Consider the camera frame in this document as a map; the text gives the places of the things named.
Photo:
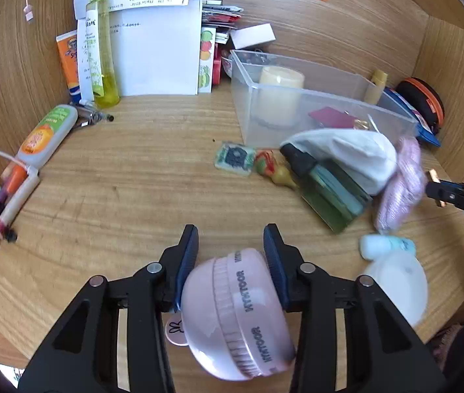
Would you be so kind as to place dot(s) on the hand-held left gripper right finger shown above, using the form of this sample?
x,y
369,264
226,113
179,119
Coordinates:
x,y
275,262

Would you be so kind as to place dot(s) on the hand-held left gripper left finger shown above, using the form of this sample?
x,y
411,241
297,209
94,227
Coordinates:
x,y
188,262

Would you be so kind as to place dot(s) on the pink round case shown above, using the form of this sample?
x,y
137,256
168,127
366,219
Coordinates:
x,y
232,315

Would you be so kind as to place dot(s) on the dark green spray bottle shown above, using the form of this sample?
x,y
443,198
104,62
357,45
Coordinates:
x,y
330,196

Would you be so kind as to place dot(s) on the green square sachet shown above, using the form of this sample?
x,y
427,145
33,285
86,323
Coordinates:
x,y
235,159

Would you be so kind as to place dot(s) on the white round jar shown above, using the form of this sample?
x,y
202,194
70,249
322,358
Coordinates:
x,y
397,286

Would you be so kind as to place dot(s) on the white cloth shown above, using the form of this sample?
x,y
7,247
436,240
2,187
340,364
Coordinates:
x,y
358,155

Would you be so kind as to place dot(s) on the clear plastic bin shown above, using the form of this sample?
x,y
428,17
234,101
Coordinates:
x,y
322,98

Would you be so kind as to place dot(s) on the blue packet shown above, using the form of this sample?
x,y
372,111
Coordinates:
x,y
418,120

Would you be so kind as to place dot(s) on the small light blue tube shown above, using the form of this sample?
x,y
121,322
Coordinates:
x,y
383,245

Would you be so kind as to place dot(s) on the painted gourd charm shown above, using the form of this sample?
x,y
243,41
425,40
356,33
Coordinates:
x,y
271,168

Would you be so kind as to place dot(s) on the black orange zip case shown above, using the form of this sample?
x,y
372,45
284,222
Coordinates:
x,y
422,98

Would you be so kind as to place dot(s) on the small gold trinket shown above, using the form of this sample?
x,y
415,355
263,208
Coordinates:
x,y
362,123

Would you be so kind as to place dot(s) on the beige capped tube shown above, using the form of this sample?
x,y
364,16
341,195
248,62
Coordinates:
x,y
376,86

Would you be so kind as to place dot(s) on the dark red card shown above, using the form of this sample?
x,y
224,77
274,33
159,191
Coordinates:
x,y
332,118

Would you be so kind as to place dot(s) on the cream candle jar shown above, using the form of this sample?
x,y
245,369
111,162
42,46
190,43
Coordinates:
x,y
279,94

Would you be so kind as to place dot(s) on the silver pens and clip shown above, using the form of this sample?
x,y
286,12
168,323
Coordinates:
x,y
99,115

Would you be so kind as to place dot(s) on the silver pen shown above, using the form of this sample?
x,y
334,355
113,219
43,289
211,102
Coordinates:
x,y
82,123

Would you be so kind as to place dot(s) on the small black clip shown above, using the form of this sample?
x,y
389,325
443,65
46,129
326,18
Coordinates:
x,y
11,235

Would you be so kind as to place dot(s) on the white cylindrical tube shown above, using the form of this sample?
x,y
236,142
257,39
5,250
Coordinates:
x,y
17,204

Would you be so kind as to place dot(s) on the white-tipped pen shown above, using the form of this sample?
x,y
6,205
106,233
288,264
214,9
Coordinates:
x,y
87,101

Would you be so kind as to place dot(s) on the white bottle with orange label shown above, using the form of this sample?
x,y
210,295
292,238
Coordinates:
x,y
46,135

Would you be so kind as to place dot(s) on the small red box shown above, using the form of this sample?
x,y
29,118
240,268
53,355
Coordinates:
x,y
216,73

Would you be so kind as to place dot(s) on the orange marker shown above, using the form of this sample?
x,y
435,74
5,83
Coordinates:
x,y
14,180

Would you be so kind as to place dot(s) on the bowl of beads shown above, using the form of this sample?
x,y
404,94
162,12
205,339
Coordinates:
x,y
227,65

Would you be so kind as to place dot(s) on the cartoon sticker box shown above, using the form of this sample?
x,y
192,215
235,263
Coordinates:
x,y
206,61

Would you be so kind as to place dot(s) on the large white paper folder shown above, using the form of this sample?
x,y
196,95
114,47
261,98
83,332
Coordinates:
x,y
154,53

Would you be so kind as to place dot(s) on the yellow-green spray bottle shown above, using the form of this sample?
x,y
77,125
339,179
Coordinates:
x,y
103,61

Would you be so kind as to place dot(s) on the small white box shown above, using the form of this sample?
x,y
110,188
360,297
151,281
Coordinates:
x,y
252,35

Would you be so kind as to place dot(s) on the orange sunscreen tube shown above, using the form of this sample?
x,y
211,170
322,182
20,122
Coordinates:
x,y
68,61

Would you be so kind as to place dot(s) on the stack of red white packets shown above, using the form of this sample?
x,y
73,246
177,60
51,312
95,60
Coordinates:
x,y
217,18

